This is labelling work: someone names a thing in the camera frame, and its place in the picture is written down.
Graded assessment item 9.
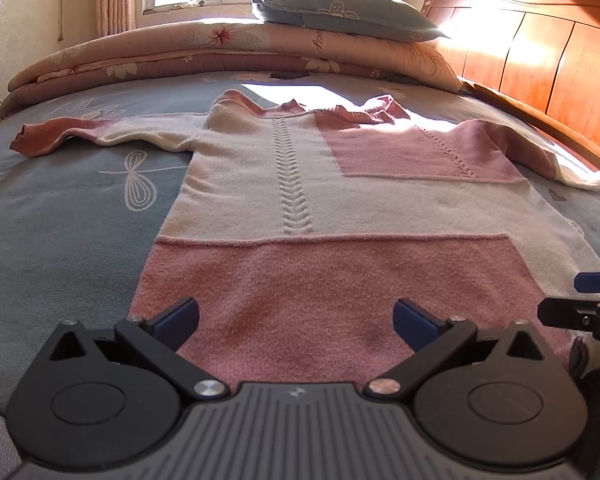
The folded pink floral quilt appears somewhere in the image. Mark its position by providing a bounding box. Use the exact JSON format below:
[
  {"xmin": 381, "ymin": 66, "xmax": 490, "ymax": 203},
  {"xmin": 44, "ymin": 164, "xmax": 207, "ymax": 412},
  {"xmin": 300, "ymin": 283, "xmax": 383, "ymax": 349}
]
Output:
[{"xmin": 0, "ymin": 22, "xmax": 463, "ymax": 121}]

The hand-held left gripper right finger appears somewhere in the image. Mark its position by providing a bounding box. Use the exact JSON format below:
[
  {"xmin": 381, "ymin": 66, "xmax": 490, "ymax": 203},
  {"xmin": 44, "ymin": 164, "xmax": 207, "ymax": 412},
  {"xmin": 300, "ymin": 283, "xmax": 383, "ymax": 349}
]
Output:
[{"xmin": 365, "ymin": 299, "xmax": 545, "ymax": 402}]

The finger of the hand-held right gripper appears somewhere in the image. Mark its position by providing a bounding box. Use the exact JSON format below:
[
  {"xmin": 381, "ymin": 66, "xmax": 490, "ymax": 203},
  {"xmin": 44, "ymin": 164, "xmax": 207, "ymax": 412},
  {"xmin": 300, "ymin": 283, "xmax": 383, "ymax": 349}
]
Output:
[
  {"xmin": 537, "ymin": 296, "xmax": 600, "ymax": 333},
  {"xmin": 574, "ymin": 270, "xmax": 600, "ymax": 293}
]

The wooden bed headboard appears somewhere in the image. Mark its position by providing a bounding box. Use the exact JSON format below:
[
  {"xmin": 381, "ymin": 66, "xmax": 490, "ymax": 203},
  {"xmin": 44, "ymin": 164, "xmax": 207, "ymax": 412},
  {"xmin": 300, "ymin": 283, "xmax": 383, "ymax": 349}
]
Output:
[{"xmin": 422, "ymin": 0, "xmax": 600, "ymax": 191}]

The blue floral pillow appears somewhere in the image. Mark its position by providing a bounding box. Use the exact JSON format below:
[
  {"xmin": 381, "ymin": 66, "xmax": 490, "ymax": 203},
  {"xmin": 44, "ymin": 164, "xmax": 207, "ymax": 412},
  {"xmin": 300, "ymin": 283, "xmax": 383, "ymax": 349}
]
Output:
[{"xmin": 252, "ymin": 0, "xmax": 452, "ymax": 43}]

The blue printed bed sheet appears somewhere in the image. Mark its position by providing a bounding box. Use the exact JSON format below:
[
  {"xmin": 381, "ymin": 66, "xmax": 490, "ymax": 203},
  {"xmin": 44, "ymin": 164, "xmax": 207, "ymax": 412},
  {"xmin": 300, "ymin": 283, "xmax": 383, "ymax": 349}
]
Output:
[{"xmin": 0, "ymin": 67, "xmax": 600, "ymax": 411}]

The pink and white knit sweater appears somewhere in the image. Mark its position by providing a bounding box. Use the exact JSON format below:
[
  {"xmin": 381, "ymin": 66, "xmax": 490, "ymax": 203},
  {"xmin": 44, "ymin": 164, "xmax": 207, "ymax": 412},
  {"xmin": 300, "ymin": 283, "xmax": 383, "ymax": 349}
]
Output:
[{"xmin": 9, "ymin": 89, "xmax": 600, "ymax": 391}]

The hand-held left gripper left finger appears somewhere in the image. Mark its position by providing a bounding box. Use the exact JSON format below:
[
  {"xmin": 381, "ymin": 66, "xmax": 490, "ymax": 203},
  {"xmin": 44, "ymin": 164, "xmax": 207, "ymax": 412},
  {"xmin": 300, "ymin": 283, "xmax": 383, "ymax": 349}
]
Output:
[{"xmin": 49, "ymin": 297, "xmax": 230, "ymax": 402}]

